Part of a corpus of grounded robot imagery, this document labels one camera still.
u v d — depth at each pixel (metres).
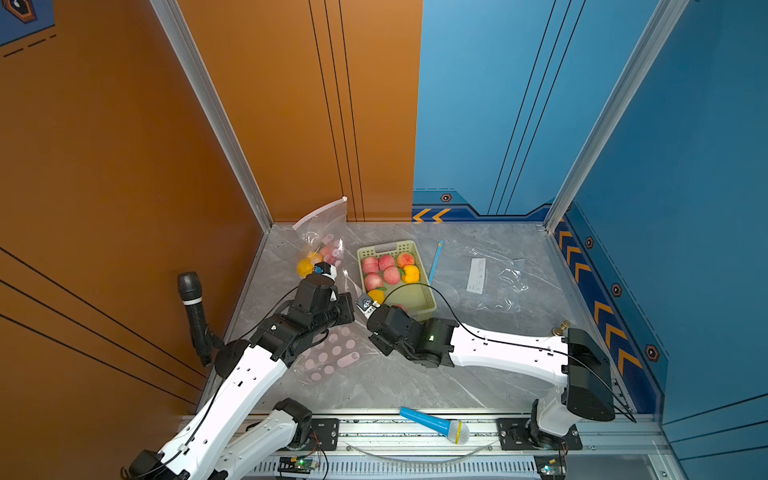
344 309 0.64
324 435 0.74
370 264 1.02
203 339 0.68
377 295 0.94
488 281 1.02
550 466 0.71
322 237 0.97
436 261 1.09
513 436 0.72
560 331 0.89
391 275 0.99
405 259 1.02
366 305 0.63
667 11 0.69
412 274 0.99
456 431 0.71
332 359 0.80
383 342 0.55
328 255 0.95
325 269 0.66
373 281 0.96
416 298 0.97
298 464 0.71
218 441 0.40
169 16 0.69
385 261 1.02
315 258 0.99
